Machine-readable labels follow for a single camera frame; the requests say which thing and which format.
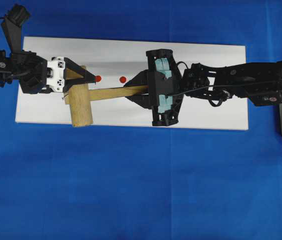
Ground wooden mallet hammer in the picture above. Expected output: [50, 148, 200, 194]
[64, 83, 148, 128]

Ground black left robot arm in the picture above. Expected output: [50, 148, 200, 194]
[0, 50, 97, 95]

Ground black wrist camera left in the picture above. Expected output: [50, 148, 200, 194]
[1, 4, 30, 53]

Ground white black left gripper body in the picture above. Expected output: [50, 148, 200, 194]
[20, 55, 69, 95]

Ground middle red dot mark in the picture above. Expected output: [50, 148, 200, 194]
[119, 76, 126, 83]

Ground blue table cloth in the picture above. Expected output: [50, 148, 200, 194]
[0, 0, 282, 240]

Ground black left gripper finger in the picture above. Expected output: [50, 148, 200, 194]
[64, 83, 87, 93]
[64, 57, 96, 84]

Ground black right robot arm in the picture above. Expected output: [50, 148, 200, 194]
[125, 49, 282, 127]

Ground red dot mark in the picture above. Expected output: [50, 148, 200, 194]
[119, 76, 126, 83]
[95, 75, 102, 83]

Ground white rectangular board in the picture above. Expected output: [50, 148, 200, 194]
[15, 36, 249, 130]

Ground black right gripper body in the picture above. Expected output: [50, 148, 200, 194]
[146, 49, 184, 127]

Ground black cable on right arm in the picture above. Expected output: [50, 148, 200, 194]
[167, 61, 282, 97]

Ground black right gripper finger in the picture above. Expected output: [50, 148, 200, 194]
[124, 69, 148, 87]
[126, 94, 152, 110]

